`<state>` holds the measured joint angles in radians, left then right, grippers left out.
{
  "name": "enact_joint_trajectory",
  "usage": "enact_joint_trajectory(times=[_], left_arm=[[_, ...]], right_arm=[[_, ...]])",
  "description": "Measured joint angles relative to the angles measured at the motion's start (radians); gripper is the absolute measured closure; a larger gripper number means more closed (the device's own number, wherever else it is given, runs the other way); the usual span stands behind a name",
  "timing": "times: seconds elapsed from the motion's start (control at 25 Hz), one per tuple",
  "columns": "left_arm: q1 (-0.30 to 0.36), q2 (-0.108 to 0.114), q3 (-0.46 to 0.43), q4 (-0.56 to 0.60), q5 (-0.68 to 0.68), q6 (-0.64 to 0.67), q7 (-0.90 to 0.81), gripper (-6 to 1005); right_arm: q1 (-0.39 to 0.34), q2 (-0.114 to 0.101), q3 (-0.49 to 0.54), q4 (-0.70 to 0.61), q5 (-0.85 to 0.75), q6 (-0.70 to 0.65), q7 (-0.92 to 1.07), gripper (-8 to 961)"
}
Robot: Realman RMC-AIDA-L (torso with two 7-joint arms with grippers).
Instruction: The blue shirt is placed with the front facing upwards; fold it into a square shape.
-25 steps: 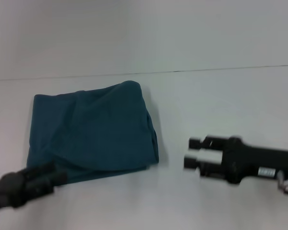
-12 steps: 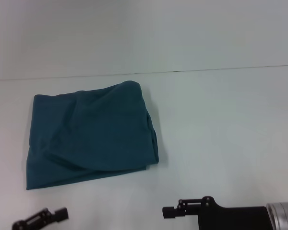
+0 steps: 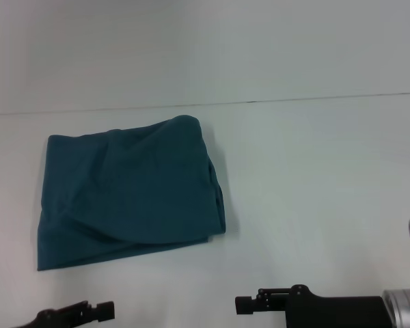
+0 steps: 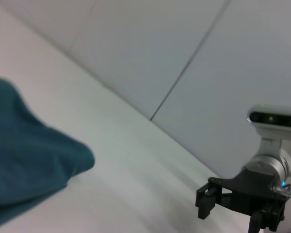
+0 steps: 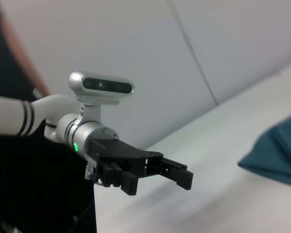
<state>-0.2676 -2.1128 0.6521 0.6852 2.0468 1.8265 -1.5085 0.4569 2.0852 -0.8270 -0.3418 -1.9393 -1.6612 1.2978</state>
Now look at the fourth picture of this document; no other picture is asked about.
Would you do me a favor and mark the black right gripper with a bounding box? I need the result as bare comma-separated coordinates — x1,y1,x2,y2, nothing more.
195,167,291,233

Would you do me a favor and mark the teal blue FREE t-shirt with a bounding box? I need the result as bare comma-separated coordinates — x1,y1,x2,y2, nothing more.
0,77,96,217

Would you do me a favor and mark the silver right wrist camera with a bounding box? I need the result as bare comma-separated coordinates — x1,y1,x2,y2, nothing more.
246,104,291,137

